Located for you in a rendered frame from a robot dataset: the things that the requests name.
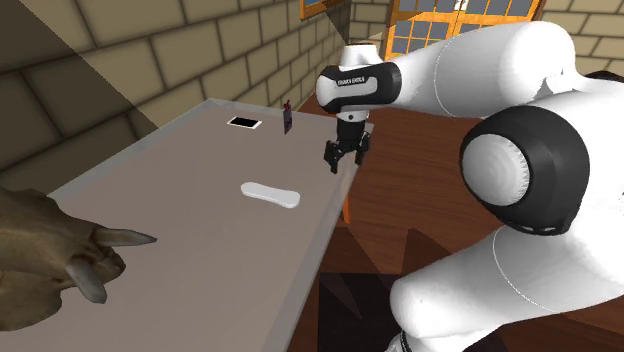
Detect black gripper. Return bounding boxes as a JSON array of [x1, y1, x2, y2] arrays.
[[323, 118, 373, 175]]

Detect white flat bone-shaped object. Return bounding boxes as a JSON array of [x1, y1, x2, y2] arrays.
[[240, 181, 302, 210]]

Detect white phone with black screen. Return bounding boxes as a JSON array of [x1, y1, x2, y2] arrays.
[[226, 115, 263, 131]]

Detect orange framed window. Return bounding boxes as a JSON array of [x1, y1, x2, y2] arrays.
[[379, 0, 547, 62]]

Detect grey table with orange legs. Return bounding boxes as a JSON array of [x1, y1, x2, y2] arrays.
[[0, 97, 376, 352]]

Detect brown horned skull figure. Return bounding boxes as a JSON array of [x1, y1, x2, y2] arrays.
[[0, 186, 159, 333]]

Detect orange framed wall picture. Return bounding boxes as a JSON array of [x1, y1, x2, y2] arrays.
[[298, 0, 343, 22]]

